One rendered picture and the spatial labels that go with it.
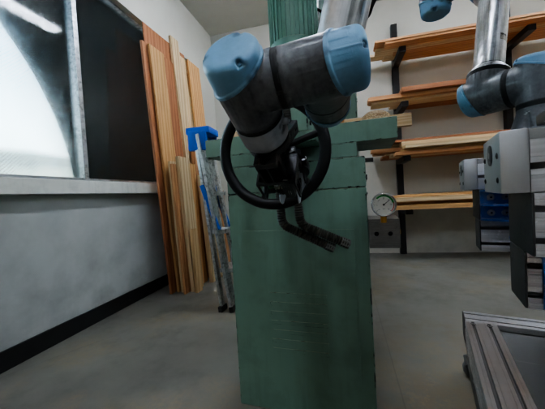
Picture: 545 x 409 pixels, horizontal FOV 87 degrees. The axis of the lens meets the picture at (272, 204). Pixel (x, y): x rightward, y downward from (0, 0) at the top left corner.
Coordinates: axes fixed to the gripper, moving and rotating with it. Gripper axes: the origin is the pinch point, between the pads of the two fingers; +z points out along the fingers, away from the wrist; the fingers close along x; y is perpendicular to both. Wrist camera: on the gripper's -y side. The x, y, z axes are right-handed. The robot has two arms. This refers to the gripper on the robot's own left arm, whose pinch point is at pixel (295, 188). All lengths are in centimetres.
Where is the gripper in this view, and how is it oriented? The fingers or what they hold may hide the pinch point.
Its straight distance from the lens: 63.8
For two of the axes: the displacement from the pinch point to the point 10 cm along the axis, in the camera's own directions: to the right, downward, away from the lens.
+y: -1.0, 8.9, -4.5
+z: 2.9, 4.6, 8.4
